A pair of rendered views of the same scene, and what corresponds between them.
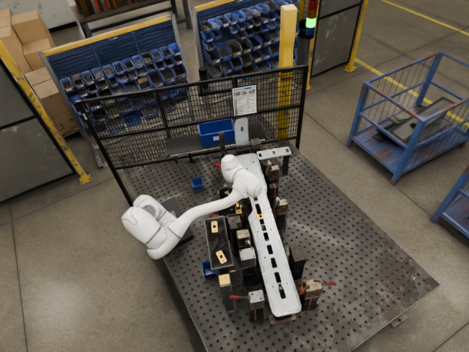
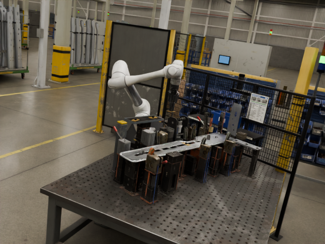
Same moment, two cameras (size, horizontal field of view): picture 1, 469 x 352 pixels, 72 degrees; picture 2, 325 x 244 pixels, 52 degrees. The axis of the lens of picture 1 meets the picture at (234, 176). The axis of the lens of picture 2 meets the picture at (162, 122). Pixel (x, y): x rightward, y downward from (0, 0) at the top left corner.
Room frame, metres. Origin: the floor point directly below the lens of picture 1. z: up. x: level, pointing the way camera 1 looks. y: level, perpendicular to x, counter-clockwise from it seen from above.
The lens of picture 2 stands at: (-0.74, -2.10, 1.93)
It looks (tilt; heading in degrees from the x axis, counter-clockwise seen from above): 15 degrees down; 48
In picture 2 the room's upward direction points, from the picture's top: 9 degrees clockwise
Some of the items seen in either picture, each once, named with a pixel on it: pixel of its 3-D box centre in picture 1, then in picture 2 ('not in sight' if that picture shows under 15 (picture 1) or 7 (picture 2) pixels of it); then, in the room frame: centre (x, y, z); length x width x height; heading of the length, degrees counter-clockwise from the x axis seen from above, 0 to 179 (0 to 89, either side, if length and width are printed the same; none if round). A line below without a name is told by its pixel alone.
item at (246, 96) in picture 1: (244, 100); (257, 107); (2.36, -0.15, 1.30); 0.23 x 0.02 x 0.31; 96
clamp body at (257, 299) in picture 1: (256, 306); (122, 161); (0.74, -0.06, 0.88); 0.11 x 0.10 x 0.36; 96
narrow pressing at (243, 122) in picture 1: (241, 134); (234, 119); (2.07, -0.10, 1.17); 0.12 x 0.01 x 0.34; 96
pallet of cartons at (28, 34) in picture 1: (28, 52); not in sight; (5.38, 3.21, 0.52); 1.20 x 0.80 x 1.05; 22
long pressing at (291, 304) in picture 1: (262, 218); (184, 144); (1.32, -0.17, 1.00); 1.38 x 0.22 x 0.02; 6
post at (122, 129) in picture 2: (227, 295); (119, 147); (0.82, 0.12, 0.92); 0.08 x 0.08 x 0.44; 6
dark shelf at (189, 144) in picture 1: (216, 139); (223, 126); (2.21, 0.13, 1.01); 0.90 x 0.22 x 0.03; 96
